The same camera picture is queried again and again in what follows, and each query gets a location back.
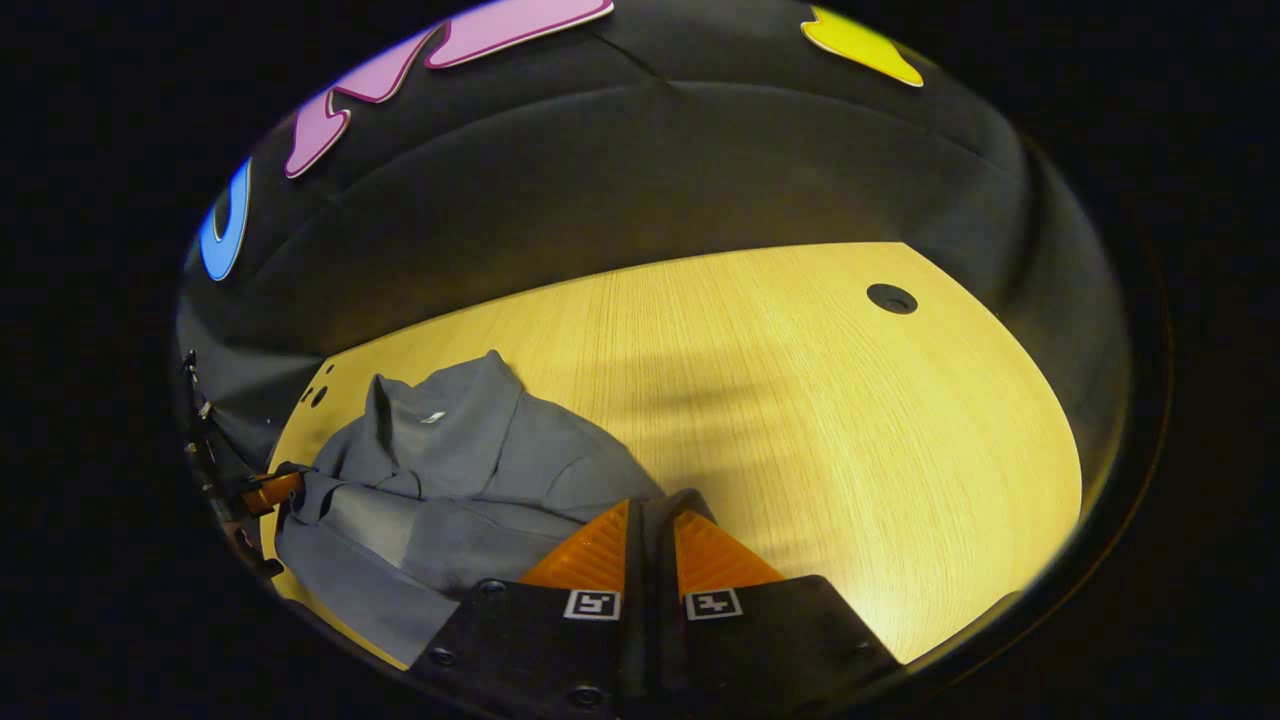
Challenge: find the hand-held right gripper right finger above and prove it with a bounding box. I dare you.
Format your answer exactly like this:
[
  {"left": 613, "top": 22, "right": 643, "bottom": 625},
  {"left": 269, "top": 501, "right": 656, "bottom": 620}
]
[{"left": 655, "top": 505, "right": 901, "bottom": 717}]

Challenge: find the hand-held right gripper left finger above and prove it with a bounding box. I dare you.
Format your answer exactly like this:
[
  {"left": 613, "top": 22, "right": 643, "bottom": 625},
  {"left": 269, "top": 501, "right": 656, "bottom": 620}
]
[{"left": 410, "top": 498, "right": 651, "bottom": 720}]

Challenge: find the grey polo shirt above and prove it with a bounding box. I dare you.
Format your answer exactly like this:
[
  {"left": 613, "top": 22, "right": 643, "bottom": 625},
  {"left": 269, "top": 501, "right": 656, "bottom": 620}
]
[{"left": 272, "top": 350, "right": 721, "bottom": 669}]

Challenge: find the black backdrop cloth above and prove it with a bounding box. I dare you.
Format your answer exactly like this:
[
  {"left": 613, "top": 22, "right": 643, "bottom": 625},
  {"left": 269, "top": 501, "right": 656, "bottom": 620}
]
[{"left": 172, "top": 0, "right": 1133, "bottom": 471}]

